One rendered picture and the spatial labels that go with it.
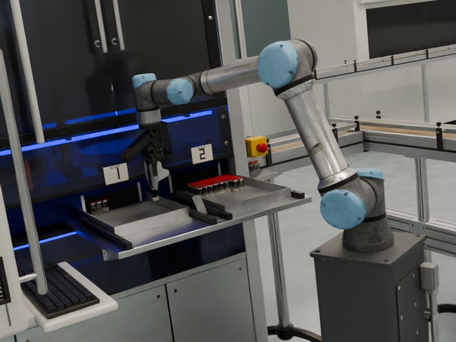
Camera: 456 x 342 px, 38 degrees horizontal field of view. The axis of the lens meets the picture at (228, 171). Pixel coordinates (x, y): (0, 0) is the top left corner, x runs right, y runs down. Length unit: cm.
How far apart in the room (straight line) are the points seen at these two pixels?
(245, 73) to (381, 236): 62
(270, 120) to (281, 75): 644
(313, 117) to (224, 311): 109
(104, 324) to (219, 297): 47
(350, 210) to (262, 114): 640
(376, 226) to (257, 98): 622
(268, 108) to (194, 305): 580
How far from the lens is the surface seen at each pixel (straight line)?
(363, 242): 196
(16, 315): 172
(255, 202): 217
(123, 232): 208
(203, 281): 256
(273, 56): 179
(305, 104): 180
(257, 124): 811
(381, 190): 195
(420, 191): 296
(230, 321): 267
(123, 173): 232
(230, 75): 204
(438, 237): 293
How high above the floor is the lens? 147
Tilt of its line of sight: 12 degrees down
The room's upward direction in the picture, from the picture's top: 7 degrees counter-clockwise
